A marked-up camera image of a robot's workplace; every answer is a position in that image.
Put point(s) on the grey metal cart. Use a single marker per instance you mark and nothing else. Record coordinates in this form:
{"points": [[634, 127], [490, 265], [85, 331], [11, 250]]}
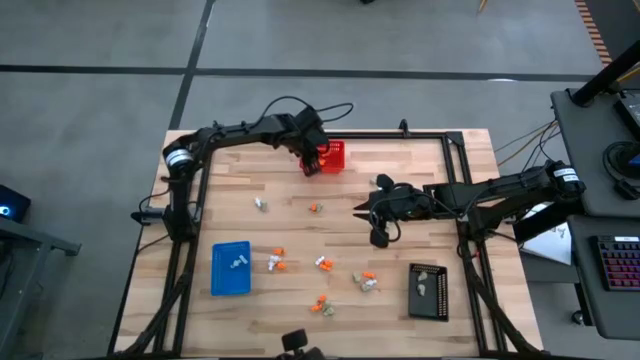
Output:
{"points": [[30, 240]]}

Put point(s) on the orange striped floor tape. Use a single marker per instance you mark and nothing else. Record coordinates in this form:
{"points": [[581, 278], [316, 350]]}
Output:
{"points": [[595, 35]]}

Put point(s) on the white paper sheet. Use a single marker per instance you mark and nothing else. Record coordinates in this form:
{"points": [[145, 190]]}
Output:
{"points": [[550, 245]]}

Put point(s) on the black stand pole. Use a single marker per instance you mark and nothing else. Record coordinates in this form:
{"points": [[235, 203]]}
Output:
{"points": [[600, 80]]}

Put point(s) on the black laptop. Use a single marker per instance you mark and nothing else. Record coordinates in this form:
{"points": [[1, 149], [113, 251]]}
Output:
{"points": [[631, 112]]}

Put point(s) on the black computer with blue light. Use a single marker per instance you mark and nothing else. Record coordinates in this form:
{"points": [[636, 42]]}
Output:
{"points": [[15, 200]]}

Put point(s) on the black caster wheel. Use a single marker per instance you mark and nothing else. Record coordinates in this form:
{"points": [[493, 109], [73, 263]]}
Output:
{"points": [[578, 317]]}

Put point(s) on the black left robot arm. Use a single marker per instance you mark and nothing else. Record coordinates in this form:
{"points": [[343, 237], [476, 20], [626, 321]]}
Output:
{"points": [[235, 132]]}

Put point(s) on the red plastic basket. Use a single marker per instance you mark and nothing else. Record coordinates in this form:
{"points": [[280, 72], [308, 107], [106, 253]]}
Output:
{"points": [[337, 160]]}

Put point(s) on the blue plastic basket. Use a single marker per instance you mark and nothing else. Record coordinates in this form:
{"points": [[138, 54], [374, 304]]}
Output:
{"points": [[222, 280]]}

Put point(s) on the black table clamp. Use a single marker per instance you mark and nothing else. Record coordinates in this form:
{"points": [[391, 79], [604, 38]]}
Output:
{"points": [[216, 124], [404, 126]]}

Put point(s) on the black plastic basket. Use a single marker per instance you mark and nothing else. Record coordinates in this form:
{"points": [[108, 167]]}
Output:
{"points": [[435, 305]]}

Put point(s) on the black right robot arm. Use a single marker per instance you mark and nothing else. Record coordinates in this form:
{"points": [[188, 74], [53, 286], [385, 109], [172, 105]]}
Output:
{"points": [[500, 192]]}

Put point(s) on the black backlit keyboard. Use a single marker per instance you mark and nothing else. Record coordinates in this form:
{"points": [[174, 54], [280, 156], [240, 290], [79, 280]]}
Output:
{"points": [[620, 262]]}

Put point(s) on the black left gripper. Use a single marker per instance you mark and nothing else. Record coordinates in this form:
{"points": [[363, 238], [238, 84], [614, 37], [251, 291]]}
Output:
{"points": [[310, 130]]}

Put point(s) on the black aluminium table frame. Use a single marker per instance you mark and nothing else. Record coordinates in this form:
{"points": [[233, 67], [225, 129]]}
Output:
{"points": [[380, 135]]}

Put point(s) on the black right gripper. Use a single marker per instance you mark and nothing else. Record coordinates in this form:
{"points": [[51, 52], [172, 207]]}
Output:
{"points": [[405, 205]]}

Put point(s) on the grey desk with keyboard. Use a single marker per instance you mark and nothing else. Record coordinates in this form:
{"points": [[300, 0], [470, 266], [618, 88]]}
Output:
{"points": [[587, 300]]}

